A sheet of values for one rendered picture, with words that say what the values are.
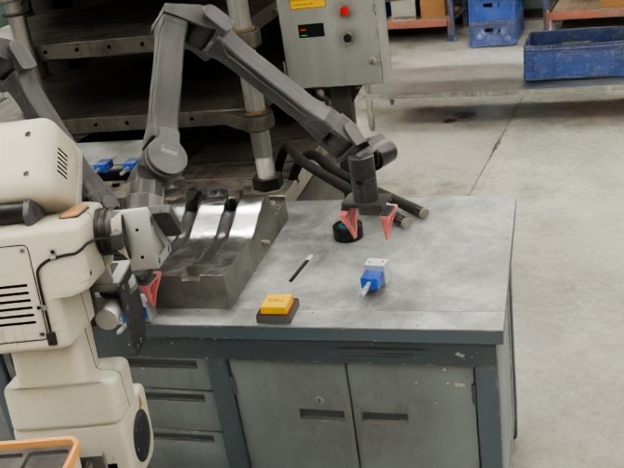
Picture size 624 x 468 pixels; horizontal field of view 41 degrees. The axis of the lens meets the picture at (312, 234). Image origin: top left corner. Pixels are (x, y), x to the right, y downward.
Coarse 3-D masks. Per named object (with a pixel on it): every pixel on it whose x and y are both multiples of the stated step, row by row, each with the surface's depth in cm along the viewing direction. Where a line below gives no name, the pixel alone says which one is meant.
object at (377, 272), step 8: (368, 264) 195; (376, 264) 194; (384, 264) 194; (368, 272) 194; (376, 272) 193; (384, 272) 194; (360, 280) 192; (368, 280) 191; (376, 280) 190; (384, 280) 194; (368, 288) 189; (376, 288) 191; (360, 296) 188
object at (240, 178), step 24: (288, 120) 332; (216, 144) 316; (240, 144) 312; (312, 144) 301; (192, 168) 295; (216, 168) 291; (240, 168) 288; (288, 168) 281; (120, 192) 282; (288, 192) 263
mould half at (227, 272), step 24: (216, 216) 217; (240, 216) 215; (264, 216) 219; (168, 240) 215; (192, 240) 213; (240, 240) 209; (168, 264) 201; (192, 264) 199; (216, 264) 197; (240, 264) 202; (168, 288) 197; (192, 288) 195; (216, 288) 194; (240, 288) 202
